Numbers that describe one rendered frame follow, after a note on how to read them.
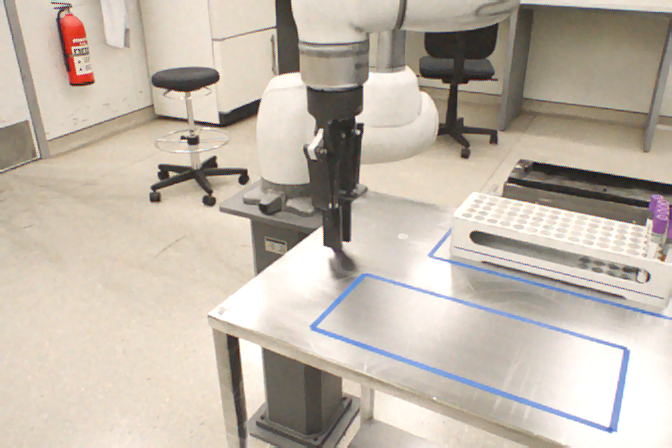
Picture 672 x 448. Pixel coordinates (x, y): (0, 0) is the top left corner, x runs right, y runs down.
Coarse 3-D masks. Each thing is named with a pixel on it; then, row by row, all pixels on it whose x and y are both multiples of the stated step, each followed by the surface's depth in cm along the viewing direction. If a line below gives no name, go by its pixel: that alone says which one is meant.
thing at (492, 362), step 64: (320, 256) 84; (384, 256) 84; (448, 256) 84; (256, 320) 70; (320, 320) 70; (384, 320) 70; (448, 320) 70; (512, 320) 70; (576, 320) 70; (640, 320) 70; (384, 384) 61; (448, 384) 60; (512, 384) 60; (576, 384) 60; (640, 384) 60
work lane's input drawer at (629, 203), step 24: (528, 168) 116; (552, 168) 119; (576, 168) 117; (504, 192) 114; (528, 192) 111; (552, 192) 109; (576, 192) 108; (600, 192) 106; (624, 192) 110; (648, 192) 110; (600, 216) 107; (624, 216) 105; (648, 216) 103
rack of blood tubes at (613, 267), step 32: (480, 224) 81; (512, 224) 80; (544, 224) 80; (576, 224) 80; (608, 224) 81; (480, 256) 83; (512, 256) 80; (544, 256) 83; (576, 256) 83; (608, 256) 73; (640, 256) 72; (608, 288) 75; (640, 288) 73
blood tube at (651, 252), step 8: (656, 216) 70; (664, 216) 70; (656, 224) 70; (664, 224) 69; (656, 232) 70; (664, 232) 70; (656, 240) 71; (648, 248) 72; (656, 248) 71; (648, 256) 72; (640, 272) 73; (648, 272) 73; (640, 280) 73
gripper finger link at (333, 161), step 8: (344, 136) 77; (336, 144) 77; (336, 152) 77; (328, 160) 78; (336, 160) 77; (328, 168) 78; (336, 168) 78; (328, 176) 79; (336, 176) 79; (336, 184) 79; (336, 192) 80; (336, 200) 80; (336, 208) 81
